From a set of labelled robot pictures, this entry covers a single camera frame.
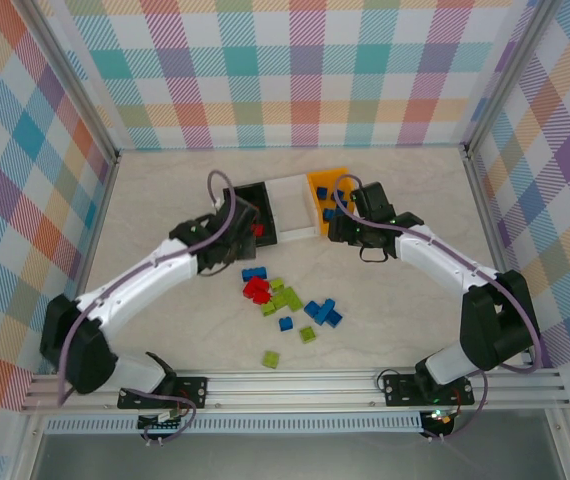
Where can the black plastic bin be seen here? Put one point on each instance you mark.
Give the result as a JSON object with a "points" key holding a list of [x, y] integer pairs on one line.
{"points": [[267, 210]]}

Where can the red lego brick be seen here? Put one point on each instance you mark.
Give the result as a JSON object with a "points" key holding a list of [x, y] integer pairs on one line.
{"points": [[258, 230], [255, 286], [263, 297]]}

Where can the white plastic bin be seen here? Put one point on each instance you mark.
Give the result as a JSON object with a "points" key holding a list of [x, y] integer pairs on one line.
{"points": [[292, 210]]}

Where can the orange plastic bin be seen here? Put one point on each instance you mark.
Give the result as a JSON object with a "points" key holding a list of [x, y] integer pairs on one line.
{"points": [[332, 175]]}

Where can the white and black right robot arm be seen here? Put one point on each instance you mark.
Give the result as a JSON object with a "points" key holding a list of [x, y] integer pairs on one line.
{"points": [[430, 267]]}

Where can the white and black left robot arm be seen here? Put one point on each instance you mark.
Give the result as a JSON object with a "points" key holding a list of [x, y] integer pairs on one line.
{"points": [[135, 280]]}

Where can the black controller board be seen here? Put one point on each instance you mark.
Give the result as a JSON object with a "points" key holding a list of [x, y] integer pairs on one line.
{"points": [[160, 425], [440, 425]]}

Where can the grey metal panel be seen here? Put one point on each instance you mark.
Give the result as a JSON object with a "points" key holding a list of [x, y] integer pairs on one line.
{"points": [[290, 460]]}

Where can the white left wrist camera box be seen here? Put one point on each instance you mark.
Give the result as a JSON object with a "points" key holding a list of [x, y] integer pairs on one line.
{"points": [[220, 203]]}

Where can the aluminium side rail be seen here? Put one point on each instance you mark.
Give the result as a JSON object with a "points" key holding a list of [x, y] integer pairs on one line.
{"points": [[99, 220], [489, 225]]}

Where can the aluminium mounting rail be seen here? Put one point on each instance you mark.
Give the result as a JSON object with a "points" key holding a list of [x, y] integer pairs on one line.
{"points": [[290, 390]]}

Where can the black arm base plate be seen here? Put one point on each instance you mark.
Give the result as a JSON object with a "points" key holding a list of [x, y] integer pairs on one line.
{"points": [[192, 392], [400, 390]]}

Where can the aluminium frame post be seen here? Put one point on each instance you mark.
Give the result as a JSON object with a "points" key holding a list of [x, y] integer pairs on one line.
{"points": [[74, 75], [509, 75]]}

